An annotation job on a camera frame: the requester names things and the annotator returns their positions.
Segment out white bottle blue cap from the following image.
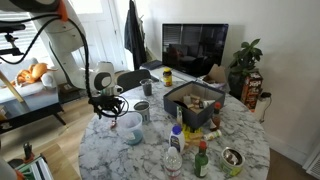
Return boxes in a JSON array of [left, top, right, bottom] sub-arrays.
[[169, 125, 185, 153]]

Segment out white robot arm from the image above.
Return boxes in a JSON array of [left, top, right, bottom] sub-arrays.
[[0, 0, 128, 119]]

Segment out dark grey chair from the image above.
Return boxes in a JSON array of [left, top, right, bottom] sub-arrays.
[[117, 69, 156, 92]]

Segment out orange stuffed toy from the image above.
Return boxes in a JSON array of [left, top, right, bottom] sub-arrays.
[[11, 63, 55, 87]]

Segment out dark glass cup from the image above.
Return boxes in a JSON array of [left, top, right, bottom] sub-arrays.
[[140, 79, 152, 96]]

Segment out potted green plant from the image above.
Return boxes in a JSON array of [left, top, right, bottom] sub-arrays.
[[228, 39, 263, 100]]

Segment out black television screen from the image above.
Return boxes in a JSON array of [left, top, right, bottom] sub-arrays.
[[162, 23, 229, 77]]

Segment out open tin can green label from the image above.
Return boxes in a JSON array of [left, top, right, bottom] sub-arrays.
[[220, 147, 245, 177]]

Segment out dark hanging jacket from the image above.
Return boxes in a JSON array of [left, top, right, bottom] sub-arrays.
[[124, 0, 147, 70]]

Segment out hot sauce bottle red cap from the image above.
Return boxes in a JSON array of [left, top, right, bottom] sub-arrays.
[[210, 102, 221, 131]]

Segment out yellow packet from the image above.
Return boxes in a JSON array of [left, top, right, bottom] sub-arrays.
[[182, 124, 203, 146]]

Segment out orange cardboard game box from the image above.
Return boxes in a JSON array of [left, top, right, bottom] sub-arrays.
[[241, 72, 263, 112]]

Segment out clear plastic tub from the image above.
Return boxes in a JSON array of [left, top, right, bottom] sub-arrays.
[[116, 112, 143, 145]]

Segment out green glass bottle red cap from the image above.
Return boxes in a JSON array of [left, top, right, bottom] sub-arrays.
[[194, 141, 208, 178]]

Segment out open cardboard box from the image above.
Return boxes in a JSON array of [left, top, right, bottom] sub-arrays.
[[197, 64, 227, 90]]

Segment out dark blue storage box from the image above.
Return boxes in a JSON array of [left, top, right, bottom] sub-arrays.
[[163, 81, 225, 129]]

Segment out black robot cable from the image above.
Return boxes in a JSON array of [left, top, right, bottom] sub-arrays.
[[0, 13, 129, 119]]

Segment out yellow-lidded jar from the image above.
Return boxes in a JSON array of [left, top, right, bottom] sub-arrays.
[[163, 68, 172, 87]]

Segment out black bench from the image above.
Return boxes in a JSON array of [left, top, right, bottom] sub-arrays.
[[0, 88, 66, 134]]

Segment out silver metal cup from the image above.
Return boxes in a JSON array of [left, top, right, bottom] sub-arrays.
[[134, 101, 150, 124]]

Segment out clear water bottle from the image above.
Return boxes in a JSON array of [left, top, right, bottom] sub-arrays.
[[164, 147, 182, 180]]

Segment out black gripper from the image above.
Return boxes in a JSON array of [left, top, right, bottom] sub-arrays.
[[88, 95, 123, 118]]

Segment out red ketchup packet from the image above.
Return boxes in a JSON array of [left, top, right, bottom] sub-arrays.
[[110, 121, 117, 129]]

